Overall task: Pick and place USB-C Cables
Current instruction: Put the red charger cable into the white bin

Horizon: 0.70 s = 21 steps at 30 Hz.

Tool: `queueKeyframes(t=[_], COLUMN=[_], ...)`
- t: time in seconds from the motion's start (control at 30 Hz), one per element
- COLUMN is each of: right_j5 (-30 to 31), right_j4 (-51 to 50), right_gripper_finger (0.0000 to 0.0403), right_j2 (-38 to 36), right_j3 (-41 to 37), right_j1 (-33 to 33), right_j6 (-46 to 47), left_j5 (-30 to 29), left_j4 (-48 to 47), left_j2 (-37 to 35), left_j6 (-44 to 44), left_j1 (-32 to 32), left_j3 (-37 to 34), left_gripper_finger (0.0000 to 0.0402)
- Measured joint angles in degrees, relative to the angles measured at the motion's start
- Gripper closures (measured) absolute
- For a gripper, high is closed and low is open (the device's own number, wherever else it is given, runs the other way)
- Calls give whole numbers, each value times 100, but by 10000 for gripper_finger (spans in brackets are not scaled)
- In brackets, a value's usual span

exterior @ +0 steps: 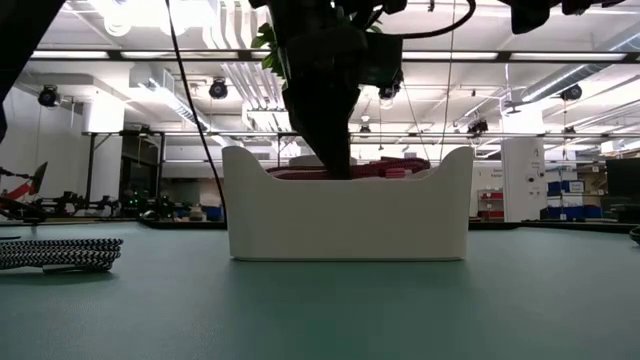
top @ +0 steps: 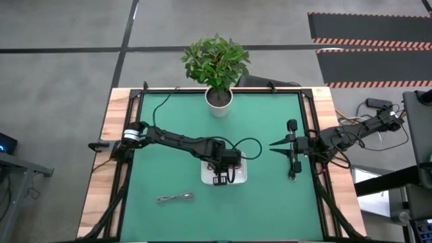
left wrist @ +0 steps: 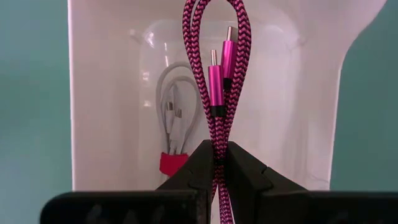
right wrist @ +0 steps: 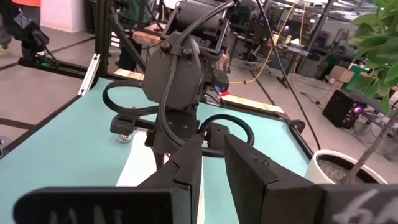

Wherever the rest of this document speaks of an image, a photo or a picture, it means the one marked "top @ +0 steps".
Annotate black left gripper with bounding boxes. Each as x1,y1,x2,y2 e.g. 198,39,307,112
211,148,243,186

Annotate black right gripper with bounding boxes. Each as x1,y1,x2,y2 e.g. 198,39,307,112
269,118,311,180

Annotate grey USB-C cable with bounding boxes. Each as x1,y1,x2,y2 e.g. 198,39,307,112
156,191,195,204

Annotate white square plate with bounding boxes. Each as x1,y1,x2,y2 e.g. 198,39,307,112
200,151,248,186

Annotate green table mat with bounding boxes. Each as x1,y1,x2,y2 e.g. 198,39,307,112
119,92,324,242

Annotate white plant pot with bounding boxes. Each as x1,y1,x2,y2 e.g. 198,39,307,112
204,86,234,118

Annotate white sheet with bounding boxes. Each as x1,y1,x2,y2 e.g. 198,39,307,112
350,167,394,217

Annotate black power adapter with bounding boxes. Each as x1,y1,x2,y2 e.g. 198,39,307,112
365,97,394,109

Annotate green leafy plant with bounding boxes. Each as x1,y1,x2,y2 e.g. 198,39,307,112
180,32,252,92

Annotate black metal beam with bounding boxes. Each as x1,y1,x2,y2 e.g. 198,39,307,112
353,164,423,197

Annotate black hazard-striped floor mat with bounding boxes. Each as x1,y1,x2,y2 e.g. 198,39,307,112
306,11,432,49
315,48,432,89

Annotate grey equipment cart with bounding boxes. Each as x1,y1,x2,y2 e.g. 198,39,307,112
402,88,432,190

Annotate grey side table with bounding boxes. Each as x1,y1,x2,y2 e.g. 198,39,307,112
0,151,55,243

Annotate black box with blue light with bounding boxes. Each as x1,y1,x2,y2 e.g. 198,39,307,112
0,132,19,155

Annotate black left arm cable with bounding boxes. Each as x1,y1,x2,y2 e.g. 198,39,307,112
151,86,263,161

